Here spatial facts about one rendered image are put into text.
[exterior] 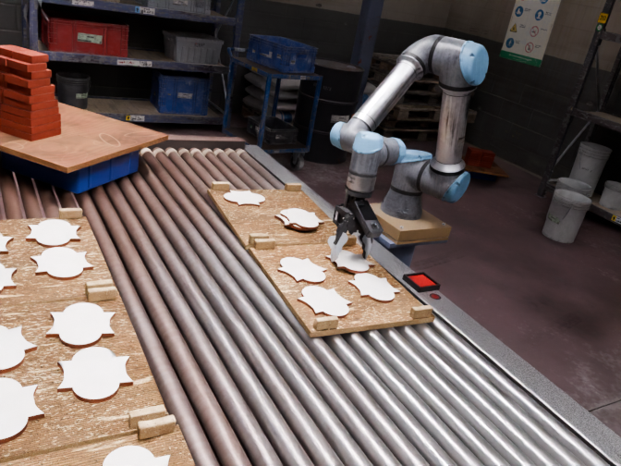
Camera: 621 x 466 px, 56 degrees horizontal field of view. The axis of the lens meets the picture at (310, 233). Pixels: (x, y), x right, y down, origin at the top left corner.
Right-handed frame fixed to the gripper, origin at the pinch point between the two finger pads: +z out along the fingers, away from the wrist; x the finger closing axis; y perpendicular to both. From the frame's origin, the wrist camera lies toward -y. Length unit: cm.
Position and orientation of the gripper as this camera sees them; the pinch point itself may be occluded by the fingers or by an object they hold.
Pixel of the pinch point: (349, 260)
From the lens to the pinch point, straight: 164.6
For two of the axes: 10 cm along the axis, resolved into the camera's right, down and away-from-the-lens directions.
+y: -4.3, -3.8, 8.2
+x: -8.9, 0.2, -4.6
